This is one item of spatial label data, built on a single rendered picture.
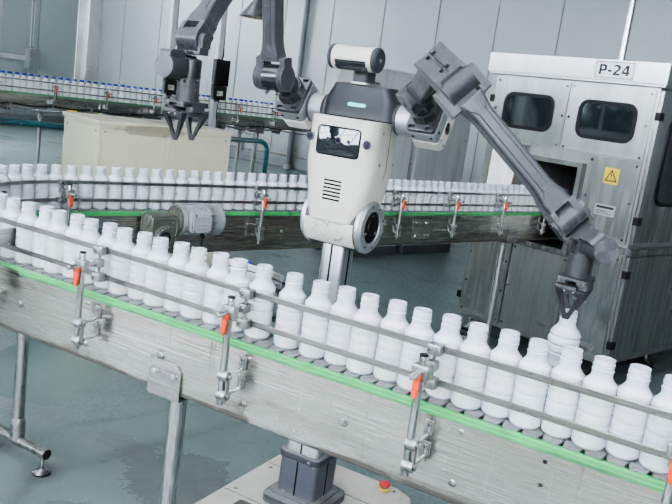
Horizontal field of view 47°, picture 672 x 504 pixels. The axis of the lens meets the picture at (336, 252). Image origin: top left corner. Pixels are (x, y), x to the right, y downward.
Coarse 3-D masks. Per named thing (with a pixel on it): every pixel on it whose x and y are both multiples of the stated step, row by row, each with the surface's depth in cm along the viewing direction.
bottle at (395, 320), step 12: (396, 300) 160; (396, 312) 157; (384, 324) 157; (396, 324) 157; (408, 324) 159; (384, 336) 157; (384, 348) 158; (396, 348) 157; (384, 360) 158; (396, 360) 158; (384, 372) 158
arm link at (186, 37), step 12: (204, 0) 199; (216, 0) 198; (228, 0) 202; (192, 12) 198; (204, 12) 196; (216, 12) 199; (192, 24) 197; (204, 24) 194; (216, 24) 199; (180, 36) 195; (192, 36) 193; (180, 48) 197; (192, 48) 195
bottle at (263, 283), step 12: (264, 264) 175; (264, 276) 172; (252, 288) 173; (264, 288) 172; (252, 300) 173; (264, 300) 173; (252, 312) 173; (264, 312) 173; (264, 324) 174; (252, 336) 174; (264, 336) 175
